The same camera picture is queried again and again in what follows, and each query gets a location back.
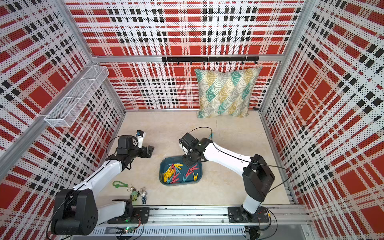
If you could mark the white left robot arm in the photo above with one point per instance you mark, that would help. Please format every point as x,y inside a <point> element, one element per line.
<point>76,212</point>

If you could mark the green figurine keychain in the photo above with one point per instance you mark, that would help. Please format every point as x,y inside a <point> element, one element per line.
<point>134,195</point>

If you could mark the yellow clothespin in box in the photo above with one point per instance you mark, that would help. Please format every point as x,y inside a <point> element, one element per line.
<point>168,175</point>

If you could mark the black hook rail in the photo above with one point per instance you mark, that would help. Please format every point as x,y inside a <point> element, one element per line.
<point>209,59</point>

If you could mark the red clothespin in box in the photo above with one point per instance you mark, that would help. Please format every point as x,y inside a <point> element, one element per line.
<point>175,178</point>
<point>191,170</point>

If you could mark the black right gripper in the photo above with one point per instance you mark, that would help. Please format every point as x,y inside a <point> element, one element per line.
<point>185,156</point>

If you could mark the red clothespin right in box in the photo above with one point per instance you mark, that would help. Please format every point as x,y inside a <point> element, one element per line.
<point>191,170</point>

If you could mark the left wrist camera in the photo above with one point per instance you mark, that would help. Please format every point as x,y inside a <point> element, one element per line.
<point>140,135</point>

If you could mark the green carabiner keychain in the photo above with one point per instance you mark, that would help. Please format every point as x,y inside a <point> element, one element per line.
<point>119,184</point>

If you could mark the yellow clothespin lower right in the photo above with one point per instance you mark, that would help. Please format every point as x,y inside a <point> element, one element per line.
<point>195,176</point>

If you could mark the rabbit figurine keychain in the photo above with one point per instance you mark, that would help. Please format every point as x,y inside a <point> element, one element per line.
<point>143,195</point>

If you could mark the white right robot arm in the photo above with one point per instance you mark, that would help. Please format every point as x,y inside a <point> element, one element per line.
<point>257,176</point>

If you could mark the teal plastic storage box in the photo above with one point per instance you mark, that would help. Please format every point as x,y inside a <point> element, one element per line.
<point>181,168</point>

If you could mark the geometric patterned pillow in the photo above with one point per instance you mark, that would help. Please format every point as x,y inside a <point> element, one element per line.
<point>225,94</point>

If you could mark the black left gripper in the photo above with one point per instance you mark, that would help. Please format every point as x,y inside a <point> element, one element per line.
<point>143,154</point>

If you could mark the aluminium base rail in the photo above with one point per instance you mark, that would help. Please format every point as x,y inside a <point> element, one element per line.
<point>270,222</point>

